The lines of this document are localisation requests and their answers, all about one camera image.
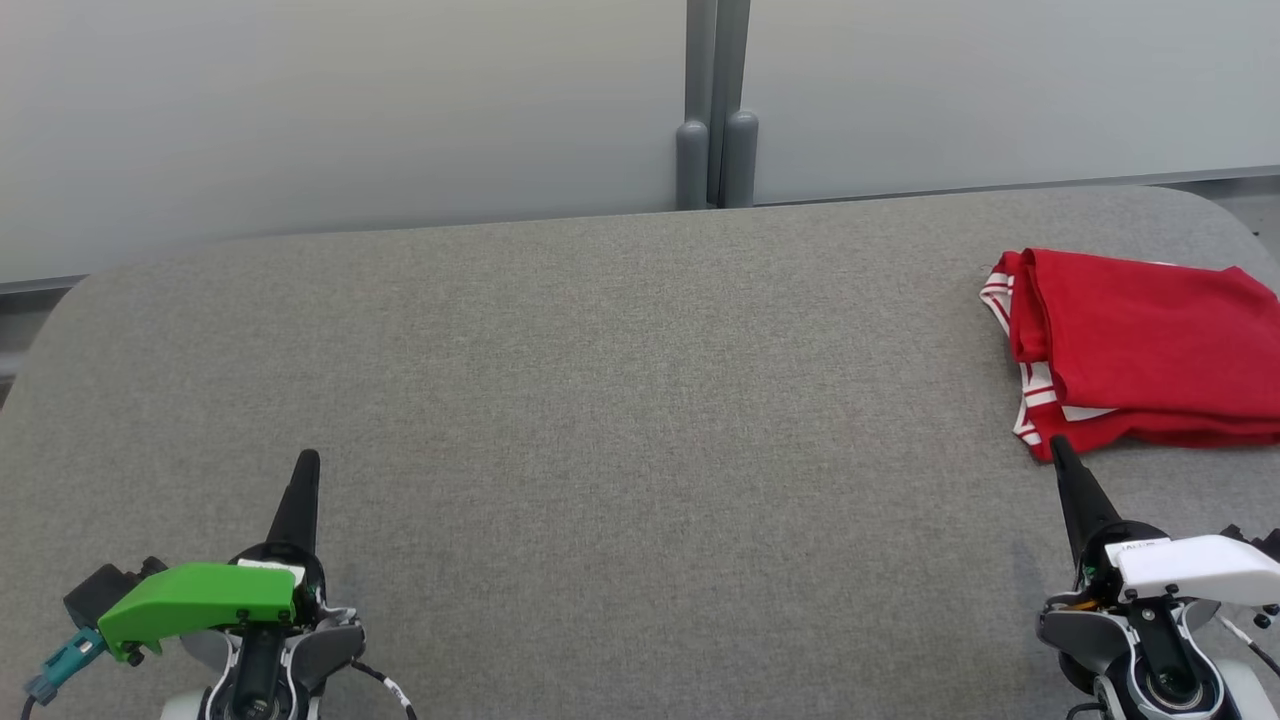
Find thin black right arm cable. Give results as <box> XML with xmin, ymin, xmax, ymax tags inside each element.
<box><xmin>1218</xmin><ymin>612</ymin><xmax>1280</xmax><ymax>683</ymax></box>

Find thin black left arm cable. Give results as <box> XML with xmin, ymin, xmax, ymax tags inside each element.
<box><xmin>350</xmin><ymin>658</ymin><xmax>417</xmax><ymax>720</ymax></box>

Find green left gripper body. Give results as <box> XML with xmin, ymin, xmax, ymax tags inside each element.
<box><xmin>97</xmin><ymin>563</ymin><xmax>301</xmax><ymax>663</ymax></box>

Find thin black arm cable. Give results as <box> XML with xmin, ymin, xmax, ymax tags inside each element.
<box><xmin>1218</xmin><ymin>612</ymin><xmax>1280</xmax><ymax>683</ymax></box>
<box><xmin>350</xmin><ymin>658</ymin><xmax>417</xmax><ymax>720</ymax></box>

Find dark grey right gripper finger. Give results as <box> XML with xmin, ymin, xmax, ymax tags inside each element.
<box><xmin>1048</xmin><ymin>435</ymin><xmax>1123</xmax><ymax>569</ymax></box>

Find red basketball jersey white sleeves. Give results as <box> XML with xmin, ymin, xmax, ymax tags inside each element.
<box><xmin>980</xmin><ymin>248</ymin><xmax>1280</xmax><ymax>463</ymax></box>

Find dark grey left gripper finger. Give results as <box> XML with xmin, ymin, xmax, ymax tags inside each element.
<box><xmin>265</xmin><ymin>449</ymin><xmax>323</xmax><ymax>558</ymax></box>

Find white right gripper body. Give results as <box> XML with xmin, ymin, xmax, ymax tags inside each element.
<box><xmin>1105</xmin><ymin>535</ymin><xmax>1280</xmax><ymax>607</ymax></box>

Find grey fabric sofa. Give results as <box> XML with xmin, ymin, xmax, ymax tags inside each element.
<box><xmin>0</xmin><ymin>185</ymin><xmax>1280</xmax><ymax>720</ymax></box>

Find teal left camera connector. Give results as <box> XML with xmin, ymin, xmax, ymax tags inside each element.
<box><xmin>25</xmin><ymin>628</ymin><xmax>107</xmax><ymax>706</ymax></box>

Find grey partition post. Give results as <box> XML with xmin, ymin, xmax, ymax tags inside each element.
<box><xmin>676</xmin><ymin>0</ymin><xmax>759</xmax><ymax>211</ymax></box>

